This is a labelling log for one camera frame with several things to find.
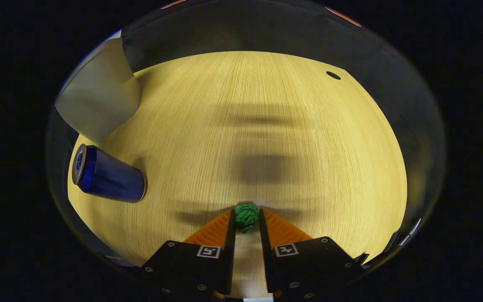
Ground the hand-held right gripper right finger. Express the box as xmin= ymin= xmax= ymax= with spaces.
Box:
xmin=258 ymin=208 xmax=370 ymax=299

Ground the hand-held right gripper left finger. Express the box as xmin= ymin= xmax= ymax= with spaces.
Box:
xmin=141 ymin=208 xmax=237 ymax=296

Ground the green paper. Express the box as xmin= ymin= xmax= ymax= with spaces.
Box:
xmin=235 ymin=203 xmax=260 ymax=234

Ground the white desktop garbage bin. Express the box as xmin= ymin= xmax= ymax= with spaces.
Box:
xmin=55 ymin=38 xmax=141 ymax=144

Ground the wooden desktop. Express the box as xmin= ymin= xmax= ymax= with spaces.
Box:
xmin=68 ymin=51 xmax=408 ymax=299

